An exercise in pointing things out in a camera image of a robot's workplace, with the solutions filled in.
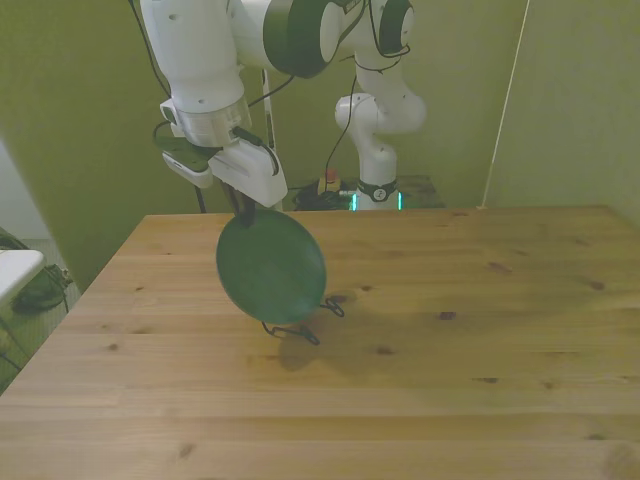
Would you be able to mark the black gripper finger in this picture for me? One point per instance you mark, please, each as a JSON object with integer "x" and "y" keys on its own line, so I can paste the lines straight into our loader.
{"x": 231, "y": 196}
{"x": 247, "y": 212}

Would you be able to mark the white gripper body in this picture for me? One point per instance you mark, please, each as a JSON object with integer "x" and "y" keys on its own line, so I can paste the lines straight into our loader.
{"x": 250, "y": 170}

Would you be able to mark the dark green round plate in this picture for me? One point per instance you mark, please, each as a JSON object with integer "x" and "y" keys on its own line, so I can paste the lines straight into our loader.
{"x": 270, "y": 270}

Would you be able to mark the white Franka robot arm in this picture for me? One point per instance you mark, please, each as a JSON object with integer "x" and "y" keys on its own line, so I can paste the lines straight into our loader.
{"x": 195, "y": 60}

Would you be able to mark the white vertical pole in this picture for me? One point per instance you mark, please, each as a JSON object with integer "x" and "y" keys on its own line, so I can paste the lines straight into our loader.
{"x": 270, "y": 125}

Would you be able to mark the red yellow emergency stop button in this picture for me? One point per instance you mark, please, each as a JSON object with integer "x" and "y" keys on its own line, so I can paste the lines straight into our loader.
{"x": 330, "y": 176}

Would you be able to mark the black bag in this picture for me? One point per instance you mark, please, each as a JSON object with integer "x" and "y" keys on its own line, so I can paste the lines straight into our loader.
{"x": 35, "y": 295}

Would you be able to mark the white side table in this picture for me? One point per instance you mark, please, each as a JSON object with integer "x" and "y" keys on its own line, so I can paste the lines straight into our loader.
{"x": 15, "y": 270}

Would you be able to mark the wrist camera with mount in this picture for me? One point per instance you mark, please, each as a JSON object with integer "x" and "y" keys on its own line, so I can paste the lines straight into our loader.
{"x": 185, "y": 170}

